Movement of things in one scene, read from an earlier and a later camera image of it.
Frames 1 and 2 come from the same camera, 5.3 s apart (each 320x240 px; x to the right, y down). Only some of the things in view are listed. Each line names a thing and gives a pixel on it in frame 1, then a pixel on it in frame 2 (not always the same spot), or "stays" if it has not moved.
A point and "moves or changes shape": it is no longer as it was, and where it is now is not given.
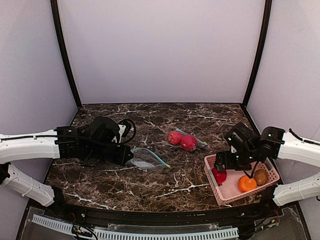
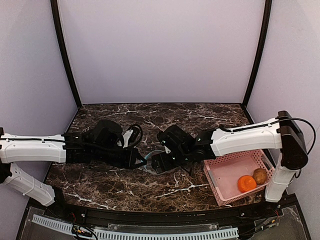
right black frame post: [266, 29] stays
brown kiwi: [261, 177] stays
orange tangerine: [245, 183] stays
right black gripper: [220, 160] -> [165, 161]
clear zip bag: [145, 158] moves or changes shape
